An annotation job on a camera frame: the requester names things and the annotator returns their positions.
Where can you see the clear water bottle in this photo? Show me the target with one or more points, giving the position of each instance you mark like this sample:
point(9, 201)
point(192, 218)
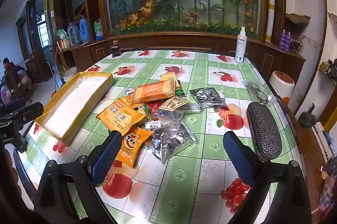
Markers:
point(73, 33)

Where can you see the white power strip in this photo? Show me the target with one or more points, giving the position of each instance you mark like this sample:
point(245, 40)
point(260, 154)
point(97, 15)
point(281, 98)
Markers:
point(322, 138)

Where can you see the green bottle pack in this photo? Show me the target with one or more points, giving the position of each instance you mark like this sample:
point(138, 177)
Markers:
point(98, 30)

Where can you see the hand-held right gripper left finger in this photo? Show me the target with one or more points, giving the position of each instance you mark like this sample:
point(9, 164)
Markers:
point(105, 158)

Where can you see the black patterned glasses case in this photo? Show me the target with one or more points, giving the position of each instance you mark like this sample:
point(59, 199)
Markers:
point(264, 131)

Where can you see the white roll yellow stripes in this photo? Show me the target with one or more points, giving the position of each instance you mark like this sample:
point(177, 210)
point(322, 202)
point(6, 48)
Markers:
point(270, 10)

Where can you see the blue thermos jug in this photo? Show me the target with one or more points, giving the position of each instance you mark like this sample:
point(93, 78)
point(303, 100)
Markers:
point(83, 30)

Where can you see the white bucket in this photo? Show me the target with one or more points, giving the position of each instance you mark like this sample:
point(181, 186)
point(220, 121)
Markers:
point(70, 74)

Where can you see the dark glass bottle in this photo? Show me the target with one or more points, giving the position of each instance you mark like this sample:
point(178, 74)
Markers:
point(116, 50)

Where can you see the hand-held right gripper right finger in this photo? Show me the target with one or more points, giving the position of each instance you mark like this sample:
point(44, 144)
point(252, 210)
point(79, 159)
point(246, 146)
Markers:
point(239, 158)

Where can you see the purple bottles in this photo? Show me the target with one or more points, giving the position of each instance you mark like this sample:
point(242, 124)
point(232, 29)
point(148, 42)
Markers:
point(285, 41)

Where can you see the small silver foil packet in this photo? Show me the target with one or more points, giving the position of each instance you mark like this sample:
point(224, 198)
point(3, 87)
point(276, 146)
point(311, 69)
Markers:
point(169, 117)

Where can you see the yellow label cracker packet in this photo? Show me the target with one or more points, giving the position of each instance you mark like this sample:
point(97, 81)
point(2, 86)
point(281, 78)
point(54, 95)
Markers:
point(169, 77)

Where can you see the dark silver foil packet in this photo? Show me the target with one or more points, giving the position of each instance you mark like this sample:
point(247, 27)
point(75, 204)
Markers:
point(206, 97)

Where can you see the large silver foil packet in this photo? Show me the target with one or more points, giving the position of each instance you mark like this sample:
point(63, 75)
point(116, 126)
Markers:
point(172, 141)

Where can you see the orange biscuit packet white print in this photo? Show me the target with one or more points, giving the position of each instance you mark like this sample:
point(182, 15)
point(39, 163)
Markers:
point(121, 117)

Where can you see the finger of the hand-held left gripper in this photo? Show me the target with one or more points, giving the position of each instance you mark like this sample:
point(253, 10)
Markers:
point(26, 109)

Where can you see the green and white bag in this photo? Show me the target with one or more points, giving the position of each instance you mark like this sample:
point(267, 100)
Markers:
point(62, 35)

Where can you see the orange packet brown round logo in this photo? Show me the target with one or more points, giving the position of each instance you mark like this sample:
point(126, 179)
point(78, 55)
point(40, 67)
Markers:
point(133, 146)

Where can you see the beige snack packet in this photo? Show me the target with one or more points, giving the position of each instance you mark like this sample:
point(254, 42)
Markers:
point(173, 103)

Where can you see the small blue-white candy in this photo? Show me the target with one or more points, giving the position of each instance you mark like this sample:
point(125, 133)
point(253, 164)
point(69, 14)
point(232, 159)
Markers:
point(129, 92)
point(154, 125)

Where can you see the white spray bottle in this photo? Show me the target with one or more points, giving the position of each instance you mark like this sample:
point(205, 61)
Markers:
point(241, 47)

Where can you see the long orange cracker packet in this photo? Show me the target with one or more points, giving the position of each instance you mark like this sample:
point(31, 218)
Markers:
point(154, 92)

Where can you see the yellow cardboard box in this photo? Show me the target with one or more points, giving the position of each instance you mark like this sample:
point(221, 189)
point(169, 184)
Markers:
point(73, 105)

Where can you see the eyeglasses in clear bag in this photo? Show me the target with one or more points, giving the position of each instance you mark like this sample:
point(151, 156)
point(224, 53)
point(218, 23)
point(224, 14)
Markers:
point(256, 92)

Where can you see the wooden low cabinet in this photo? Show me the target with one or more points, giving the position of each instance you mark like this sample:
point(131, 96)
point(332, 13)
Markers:
point(184, 42)

